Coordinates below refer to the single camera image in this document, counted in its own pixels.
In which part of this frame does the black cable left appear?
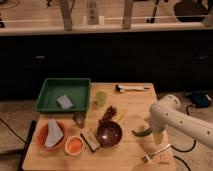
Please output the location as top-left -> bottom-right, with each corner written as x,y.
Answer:
0,118 -> 27,145

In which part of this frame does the dark purple bowl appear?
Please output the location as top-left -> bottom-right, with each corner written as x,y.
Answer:
97,121 -> 122,148

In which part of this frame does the black cable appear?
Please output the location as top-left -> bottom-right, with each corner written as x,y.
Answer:
171,103 -> 201,171
0,118 -> 27,145

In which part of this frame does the green pepper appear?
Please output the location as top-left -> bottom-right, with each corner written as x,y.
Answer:
132,128 -> 152,137

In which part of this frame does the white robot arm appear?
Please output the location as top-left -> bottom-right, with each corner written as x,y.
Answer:
149,94 -> 213,149

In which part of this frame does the wooden block eraser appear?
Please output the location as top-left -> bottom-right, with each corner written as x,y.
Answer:
81,128 -> 100,152

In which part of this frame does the orange bowl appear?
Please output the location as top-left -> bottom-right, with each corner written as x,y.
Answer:
36,121 -> 67,151

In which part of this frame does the black cable right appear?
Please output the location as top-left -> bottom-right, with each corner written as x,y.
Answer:
171,103 -> 201,171

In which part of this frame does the grey sponge in tray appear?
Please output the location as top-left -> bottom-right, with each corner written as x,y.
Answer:
57,95 -> 73,109

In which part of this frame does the green plastic tray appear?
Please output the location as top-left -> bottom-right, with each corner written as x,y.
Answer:
35,78 -> 91,113

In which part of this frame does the silver fork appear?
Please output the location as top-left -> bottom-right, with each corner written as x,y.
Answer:
142,144 -> 171,163

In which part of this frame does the translucent green plastic cup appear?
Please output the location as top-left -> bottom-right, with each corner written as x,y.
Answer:
96,91 -> 107,106

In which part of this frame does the dark blue object floor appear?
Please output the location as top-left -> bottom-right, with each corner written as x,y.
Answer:
190,92 -> 212,108

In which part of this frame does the small white orange cup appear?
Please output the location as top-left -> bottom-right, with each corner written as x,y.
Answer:
65,136 -> 84,156

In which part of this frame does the bunch of dark grapes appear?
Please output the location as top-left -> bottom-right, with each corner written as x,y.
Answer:
99,106 -> 117,123

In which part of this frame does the small metal cup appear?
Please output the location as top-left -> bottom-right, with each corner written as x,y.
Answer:
73,113 -> 86,128

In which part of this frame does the yellow banana piece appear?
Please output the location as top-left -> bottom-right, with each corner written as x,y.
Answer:
114,112 -> 124,121

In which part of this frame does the wooden post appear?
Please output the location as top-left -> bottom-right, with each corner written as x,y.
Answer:
59,0 -> 72,31
122,0 -> 133,29

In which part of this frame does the wooden post left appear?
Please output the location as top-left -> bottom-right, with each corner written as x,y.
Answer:
59,0 -> 72,31

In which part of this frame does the wooden post right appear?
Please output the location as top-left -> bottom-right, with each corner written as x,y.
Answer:
122,0 -> 133,29

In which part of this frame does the grey cloth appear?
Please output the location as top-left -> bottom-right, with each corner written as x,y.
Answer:
45,119 -> 64,148

